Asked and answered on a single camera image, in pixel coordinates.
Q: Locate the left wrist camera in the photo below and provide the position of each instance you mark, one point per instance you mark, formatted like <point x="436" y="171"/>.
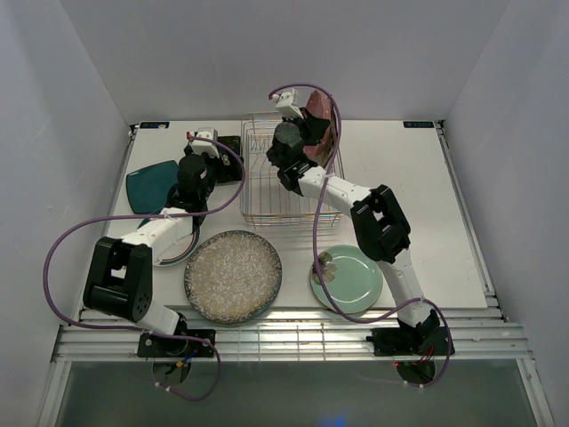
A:
<point x="206" y="138"/>

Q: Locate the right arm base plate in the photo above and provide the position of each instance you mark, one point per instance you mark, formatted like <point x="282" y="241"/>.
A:
<point x="390" y="341"/>

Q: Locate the teal square plate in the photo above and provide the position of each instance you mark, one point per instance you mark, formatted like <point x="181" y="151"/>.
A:
<point x="148" y="187"/>

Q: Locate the pink polka dot plate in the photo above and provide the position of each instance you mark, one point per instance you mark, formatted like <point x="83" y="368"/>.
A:
<point x="318" y="112"/>

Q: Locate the large speckled round plate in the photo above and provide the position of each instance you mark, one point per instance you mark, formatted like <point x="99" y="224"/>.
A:
<point x="233" y="277"/>

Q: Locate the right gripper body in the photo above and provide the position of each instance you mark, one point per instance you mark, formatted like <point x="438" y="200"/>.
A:
<point x="307" y="129"/>

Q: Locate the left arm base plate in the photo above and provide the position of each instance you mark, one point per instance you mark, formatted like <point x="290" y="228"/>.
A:
<point x="156" y="347"/>

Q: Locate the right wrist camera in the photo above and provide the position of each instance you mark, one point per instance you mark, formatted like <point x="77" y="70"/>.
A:
<point x="286" y="105"/>

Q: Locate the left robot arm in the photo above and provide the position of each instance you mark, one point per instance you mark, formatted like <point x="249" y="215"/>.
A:
<point x="120" y="278"/>

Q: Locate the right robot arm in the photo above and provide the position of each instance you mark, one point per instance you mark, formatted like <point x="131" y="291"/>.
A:
<point x="382" y="233"/>

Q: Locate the white plate green rim left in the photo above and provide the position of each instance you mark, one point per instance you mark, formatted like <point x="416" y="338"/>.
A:
<point x="182" y="249"/>

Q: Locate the black floral square plate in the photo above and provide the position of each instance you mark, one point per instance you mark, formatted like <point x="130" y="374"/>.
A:
<point x="228" y="168"/>

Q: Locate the wire dish rack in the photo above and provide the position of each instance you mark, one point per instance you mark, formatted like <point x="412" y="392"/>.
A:
<point x="264" y="201"/>

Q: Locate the left blue table label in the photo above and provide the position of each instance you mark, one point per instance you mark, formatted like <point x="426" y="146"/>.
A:
<point x="154" y="125"/>

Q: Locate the right blue table label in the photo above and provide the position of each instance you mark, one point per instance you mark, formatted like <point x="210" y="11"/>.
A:
<point x="418" y="124"/>

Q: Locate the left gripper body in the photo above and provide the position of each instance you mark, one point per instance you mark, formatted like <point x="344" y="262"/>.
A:
<point x="212" y="168"/>

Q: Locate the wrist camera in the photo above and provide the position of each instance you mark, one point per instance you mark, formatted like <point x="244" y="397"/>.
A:
<point x="286" y="105"/>
<point x="206" y="138"/>

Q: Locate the blue table label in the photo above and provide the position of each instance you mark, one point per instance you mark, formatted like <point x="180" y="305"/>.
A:
<point x="154" y="125"/>
<point x="418" y="124"/>

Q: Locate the cream flower square plate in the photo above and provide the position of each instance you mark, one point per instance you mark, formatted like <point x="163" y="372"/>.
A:
<point x="328" y="142"/>

